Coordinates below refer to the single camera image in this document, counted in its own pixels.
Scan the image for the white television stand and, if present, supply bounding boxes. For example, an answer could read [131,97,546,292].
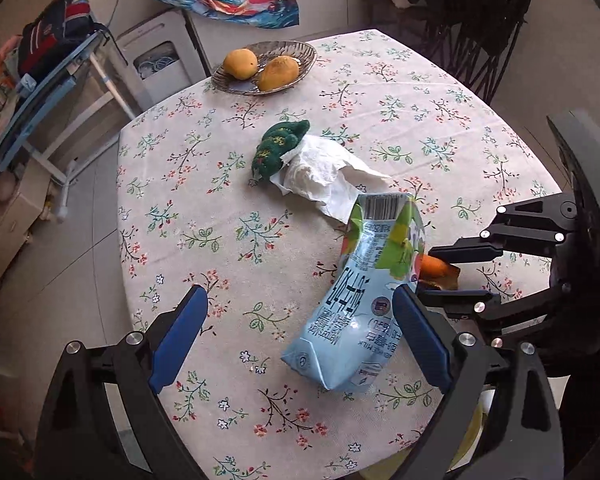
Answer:
[0,170,61,297]

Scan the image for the long yellow mango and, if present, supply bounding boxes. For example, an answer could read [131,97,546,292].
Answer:
[258,56,300,92]

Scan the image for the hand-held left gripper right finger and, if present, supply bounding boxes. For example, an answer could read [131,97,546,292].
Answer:
[392,285,564,480]

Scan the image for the floral tablecloth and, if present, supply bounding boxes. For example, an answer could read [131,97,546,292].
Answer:
[116,28,566,480]

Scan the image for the glass fruit plate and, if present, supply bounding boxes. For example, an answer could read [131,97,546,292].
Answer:
[211,40,318,97]

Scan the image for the dark blue school bag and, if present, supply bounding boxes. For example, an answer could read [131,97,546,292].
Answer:
[19,0,93,83]

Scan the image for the black folding chairs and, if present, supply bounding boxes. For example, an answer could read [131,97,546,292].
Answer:
[397,0,536,107]

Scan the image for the white crumpled tissue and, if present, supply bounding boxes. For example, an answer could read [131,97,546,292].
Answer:
[272,135,393,223]

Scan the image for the round yellow mango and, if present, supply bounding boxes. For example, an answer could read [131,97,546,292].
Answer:
[223,48,258,80]

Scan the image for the white air purifier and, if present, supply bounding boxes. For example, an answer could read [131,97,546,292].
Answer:
[116,10,206,111]

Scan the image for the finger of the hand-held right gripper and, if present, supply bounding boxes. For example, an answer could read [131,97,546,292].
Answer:
[415,281,572,347]
[426,193,579,265]

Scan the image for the light blue milk carton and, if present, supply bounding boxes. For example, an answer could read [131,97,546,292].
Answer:
[281,192,427,393]

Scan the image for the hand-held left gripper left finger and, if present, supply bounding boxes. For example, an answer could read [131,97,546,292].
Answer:
[32,285,209,480]

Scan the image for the green knitted toy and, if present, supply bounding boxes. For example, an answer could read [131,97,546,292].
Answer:
[250,120,311,186]

